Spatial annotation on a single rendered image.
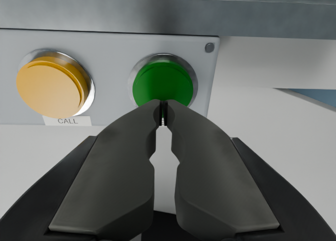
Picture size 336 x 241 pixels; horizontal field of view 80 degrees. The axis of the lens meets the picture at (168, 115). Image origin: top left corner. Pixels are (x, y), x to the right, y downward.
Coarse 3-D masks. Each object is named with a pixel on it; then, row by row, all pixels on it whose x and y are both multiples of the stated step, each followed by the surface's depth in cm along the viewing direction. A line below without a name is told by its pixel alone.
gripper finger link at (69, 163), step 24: (72, 168) 7; (24, 192) 6; (48, 192) 6; (24, 216) 6; (48, 216) 6; (0, 240) 5; (24, 240) 5; (48, 240) 5; (72, 240) 5; (96, 240) 5
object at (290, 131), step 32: (224, 96) 26; (256, 96) 26; (288, 96) 26; (0, 128) 27; (32, 128) 28; (64, 128) 28; (96, 128) 28; (160, 128) 28; (224, 128) 29; (256, 128) 29; (288, 128) 29; (320, 128) 29; (0, 160) 31; (32, 160) 31; (160, 160) 32; (288, 160) 33; (320, 160) 33; (0, 192) 35; (160, 192) 36; (320, 192) 38
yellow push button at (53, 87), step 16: (32, 64) 12; (48, 64) 12; (64, 64) 12; (16, 80) 12; (32, 80) 12; (48, 80) 12; (64, 80) 12; (80, 80) 13; (32, 96) 13; (48, 96) 13; (64, 96) 13; (80, 96) 13; (48, 112) 13; (64, 112) 13
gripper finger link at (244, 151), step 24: (240, 144) 8; (264, 168) 7; (264, 192) 6; (288, 192) 6; (288, 216) 6; (312, 216) 6; (240, 240) 5; (264, 240) 5; (288, 240) 5; (312, 240) 5
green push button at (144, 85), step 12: (156, 60) 13; (168, 60) 13; (144, 72) 12; (156, 72) 12; (168, 72) 12; (180, 72) 12; (144, 84) 13; (156, 84) 13; (168, 84) 13; (180, 84) 13; (192, 84) 13; (144, 96) 13; (156, 96) 13; (168, 96) 13; (180, 96) 13
